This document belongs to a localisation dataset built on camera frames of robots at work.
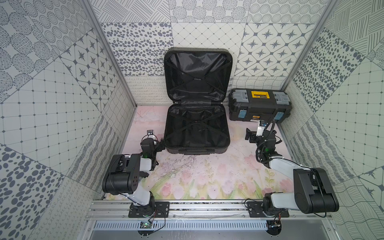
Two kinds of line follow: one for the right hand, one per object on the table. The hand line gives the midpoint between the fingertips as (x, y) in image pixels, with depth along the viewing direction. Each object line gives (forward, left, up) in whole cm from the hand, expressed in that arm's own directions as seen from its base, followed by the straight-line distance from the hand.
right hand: (255, 130), depth 91 cm
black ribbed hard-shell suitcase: (+26, +36, +19) cm, 49 cm away
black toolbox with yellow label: (+18, -3, +5) cm, 19 cm away
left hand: (-3, +61, -6) cm, 62 cm away
